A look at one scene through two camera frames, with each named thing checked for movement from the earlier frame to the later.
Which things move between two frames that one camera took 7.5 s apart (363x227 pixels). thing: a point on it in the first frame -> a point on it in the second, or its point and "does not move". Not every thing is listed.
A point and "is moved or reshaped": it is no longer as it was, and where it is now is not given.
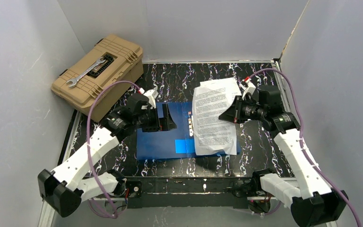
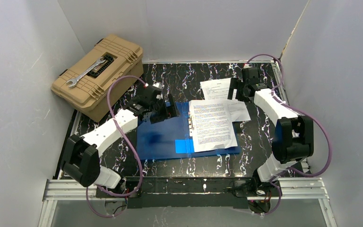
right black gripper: [237, 110] -> [236, 86]
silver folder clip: [190, 123] does not move
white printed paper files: [209, 100] is moved or reshaped
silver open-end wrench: [74, 81] does not move
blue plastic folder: [179, 143] does not move
